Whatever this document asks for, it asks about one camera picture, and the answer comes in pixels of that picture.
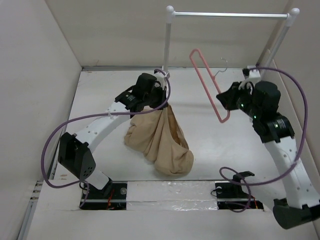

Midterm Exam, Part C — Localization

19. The white metal clothes rack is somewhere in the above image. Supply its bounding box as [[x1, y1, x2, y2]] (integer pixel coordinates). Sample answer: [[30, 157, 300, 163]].
[[163, 5, 300, 71]]

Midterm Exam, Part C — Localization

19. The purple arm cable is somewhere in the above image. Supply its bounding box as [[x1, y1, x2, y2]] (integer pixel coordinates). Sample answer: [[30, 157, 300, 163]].
[[219, 66, 308, 212], [40, 68, 172, 208]]

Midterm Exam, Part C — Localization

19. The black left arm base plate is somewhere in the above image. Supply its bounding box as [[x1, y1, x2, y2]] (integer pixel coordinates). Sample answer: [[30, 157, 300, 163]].
[[79, 181, 128, 211]]

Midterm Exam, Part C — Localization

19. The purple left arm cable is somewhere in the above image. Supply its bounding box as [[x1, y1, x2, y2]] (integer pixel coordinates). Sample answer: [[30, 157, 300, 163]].
[[40, 68, 172, 208]]

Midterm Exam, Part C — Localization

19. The beige t shirt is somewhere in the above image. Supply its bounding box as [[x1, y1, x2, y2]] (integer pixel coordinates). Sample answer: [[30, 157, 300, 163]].
[[124, 105, 195, 176]]

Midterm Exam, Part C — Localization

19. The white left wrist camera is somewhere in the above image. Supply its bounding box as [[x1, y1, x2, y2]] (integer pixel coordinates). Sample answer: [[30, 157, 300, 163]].
[[153, 69, 168, 89]]

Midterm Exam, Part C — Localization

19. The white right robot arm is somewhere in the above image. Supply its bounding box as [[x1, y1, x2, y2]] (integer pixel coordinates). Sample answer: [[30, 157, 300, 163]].
[[216, 81, 320, 230]]

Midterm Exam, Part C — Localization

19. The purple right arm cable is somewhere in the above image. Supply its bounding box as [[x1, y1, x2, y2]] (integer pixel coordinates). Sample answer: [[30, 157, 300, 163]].
[[219, 66, 308, 212]]

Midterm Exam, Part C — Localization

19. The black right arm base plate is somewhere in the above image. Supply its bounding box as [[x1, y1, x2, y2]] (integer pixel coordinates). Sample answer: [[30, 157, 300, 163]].
[[210, 171, 264, 212]]

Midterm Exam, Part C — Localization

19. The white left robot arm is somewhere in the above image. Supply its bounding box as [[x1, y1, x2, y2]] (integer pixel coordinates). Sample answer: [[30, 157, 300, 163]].
[[58, 69, 171, 199]]

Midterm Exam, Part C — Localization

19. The pink clothes hanger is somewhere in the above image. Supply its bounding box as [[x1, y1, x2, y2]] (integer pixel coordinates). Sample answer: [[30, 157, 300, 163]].
[[189, 48, 230, 123]]

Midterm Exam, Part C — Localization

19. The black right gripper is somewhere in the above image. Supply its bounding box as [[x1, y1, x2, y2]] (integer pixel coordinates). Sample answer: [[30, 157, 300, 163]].
[[216, 80, 262, 119]]

